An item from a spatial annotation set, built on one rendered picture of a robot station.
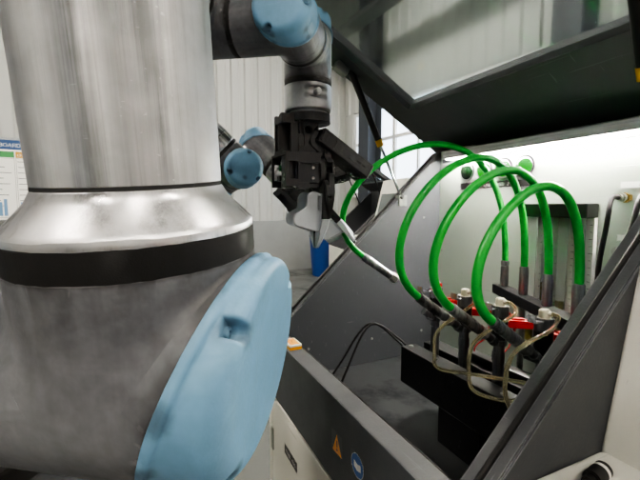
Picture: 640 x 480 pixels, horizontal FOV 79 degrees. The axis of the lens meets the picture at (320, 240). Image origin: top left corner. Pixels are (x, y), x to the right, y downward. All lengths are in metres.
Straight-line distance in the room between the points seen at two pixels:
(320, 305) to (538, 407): 0.65
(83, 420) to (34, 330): 0.04
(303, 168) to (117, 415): 0.48
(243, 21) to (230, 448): 0.49
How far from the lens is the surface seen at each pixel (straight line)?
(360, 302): 1.12
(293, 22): 0.52
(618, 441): 0.64
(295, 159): 0.59
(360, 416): 0.68
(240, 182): 0.76
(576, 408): 0.59
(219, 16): 0.58
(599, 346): 0.59
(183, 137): 0.18
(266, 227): 7.53
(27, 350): 0.20
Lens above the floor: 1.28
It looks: 5 degrees down
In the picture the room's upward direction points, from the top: straight up
